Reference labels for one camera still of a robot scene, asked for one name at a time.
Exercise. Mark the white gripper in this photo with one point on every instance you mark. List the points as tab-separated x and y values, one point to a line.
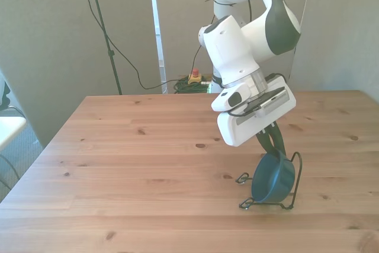
237	131

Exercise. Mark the blue bowl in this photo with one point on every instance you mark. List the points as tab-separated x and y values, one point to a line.
269	176

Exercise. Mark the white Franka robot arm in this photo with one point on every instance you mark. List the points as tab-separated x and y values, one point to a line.
231	45

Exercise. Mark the yellow red emergency stop button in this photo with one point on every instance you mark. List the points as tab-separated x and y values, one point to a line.
195	78

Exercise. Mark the white vertical pole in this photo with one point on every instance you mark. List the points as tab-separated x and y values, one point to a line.
157	28

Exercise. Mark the black tripod pole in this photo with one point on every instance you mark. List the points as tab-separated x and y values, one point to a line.
102	25

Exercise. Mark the white side table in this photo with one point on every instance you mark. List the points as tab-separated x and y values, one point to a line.
9	128

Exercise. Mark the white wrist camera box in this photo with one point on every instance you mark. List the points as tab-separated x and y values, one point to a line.
278	102

